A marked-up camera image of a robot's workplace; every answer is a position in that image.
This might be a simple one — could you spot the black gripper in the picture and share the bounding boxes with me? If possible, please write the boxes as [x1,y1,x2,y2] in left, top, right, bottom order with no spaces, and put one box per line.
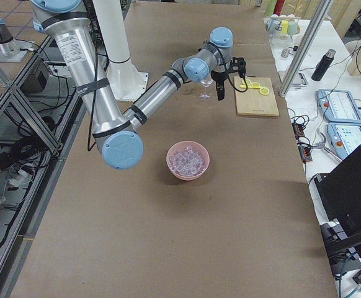
[210,71,227,101]

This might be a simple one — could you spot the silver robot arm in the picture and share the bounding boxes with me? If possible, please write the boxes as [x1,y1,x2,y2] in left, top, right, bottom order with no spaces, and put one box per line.
[32,1,233,169]

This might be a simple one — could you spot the clear wine glass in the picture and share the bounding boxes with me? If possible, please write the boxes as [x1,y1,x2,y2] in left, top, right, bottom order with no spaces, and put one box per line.
[199,76,213,101]

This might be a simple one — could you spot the pink bowl of ice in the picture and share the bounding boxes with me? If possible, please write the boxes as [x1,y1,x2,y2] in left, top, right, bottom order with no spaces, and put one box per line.
[166,141,210,181]

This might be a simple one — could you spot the yellow lemon slice middle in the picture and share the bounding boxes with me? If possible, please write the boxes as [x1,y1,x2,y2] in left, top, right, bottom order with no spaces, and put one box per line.
[251,82,261,88]

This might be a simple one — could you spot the bamboo cutting board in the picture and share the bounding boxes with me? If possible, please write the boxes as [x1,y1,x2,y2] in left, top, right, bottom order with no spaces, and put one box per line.
[233,76,279,117]

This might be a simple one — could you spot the yellow lemon slice near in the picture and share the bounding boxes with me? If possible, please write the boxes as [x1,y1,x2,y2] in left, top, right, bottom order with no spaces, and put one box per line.
[259,87,270,95]

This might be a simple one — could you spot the small steel cup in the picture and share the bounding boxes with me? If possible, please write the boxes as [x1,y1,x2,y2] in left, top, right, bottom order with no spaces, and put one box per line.
[280,48,290,59]

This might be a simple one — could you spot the white kitchen scale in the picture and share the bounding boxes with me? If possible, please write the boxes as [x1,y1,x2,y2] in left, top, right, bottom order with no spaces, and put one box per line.
[278,71,308,89]

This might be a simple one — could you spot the tray of pastel cups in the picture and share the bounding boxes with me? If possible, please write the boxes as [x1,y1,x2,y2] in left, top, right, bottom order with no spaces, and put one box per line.
[264,14,301,39]

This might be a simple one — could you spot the black insulated bottle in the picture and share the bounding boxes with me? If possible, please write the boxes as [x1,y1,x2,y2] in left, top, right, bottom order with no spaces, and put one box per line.
[311,48,336,81]

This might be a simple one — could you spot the far blue teach pendant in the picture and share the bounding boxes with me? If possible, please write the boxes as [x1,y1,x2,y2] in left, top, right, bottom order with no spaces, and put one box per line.
[316,89,361,124]

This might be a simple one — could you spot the blue teach pendant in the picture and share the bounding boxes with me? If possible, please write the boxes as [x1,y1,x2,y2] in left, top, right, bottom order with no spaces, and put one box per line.
[316,89,361,124]
[327,122,361,160]

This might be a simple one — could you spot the near blue teach pendant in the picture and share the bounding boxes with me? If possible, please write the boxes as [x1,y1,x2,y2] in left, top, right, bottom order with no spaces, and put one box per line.
[327,122,361,160]

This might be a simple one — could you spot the black laptop monitor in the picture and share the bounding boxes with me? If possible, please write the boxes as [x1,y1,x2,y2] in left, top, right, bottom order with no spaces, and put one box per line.
[314,145,361,236]

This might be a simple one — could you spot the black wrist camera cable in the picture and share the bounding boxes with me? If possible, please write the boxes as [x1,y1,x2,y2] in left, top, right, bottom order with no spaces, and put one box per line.
[217,46,249,93]

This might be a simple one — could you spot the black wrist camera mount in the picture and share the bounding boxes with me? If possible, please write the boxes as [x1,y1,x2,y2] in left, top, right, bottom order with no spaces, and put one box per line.
[231,57,246,78]

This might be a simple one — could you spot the white pedestal column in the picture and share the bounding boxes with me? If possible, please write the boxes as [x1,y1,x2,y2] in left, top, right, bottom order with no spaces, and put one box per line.
[93,0,149,102]

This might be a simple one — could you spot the aluminium frame post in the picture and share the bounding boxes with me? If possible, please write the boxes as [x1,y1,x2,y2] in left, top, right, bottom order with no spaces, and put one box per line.
[279,0,332,98]

